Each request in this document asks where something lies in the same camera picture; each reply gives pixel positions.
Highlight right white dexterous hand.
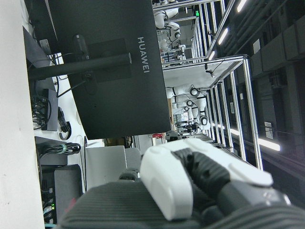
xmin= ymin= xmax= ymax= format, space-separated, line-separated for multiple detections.
xmin=57 ymin=138 xmax=305 ymax=229

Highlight black Huawei monitor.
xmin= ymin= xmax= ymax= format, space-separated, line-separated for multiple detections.
xmin=47 ymin=0 xmax=172 ymax=140

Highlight white humanoid robot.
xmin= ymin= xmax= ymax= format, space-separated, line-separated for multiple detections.
xmin=153 ymin=7 xmax=180 ymax=29
xmin=165 ymin=84 xmax=208 ymax=132

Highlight black computer case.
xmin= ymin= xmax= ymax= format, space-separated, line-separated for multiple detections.
xmin=54 ymin=164 xmax=83 ymax=215

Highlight black docking station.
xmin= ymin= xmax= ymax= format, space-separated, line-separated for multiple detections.
xmin=41 ymin=88 xmax=59 ymax=131

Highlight black bundled cable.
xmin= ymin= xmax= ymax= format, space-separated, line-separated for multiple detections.
xmin=37 ymin=142 xmax=81 ymax=157

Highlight aluminium frame cage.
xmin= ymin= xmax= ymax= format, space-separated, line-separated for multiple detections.
xmin=204 ymin=54 xmax=264 ymax=171

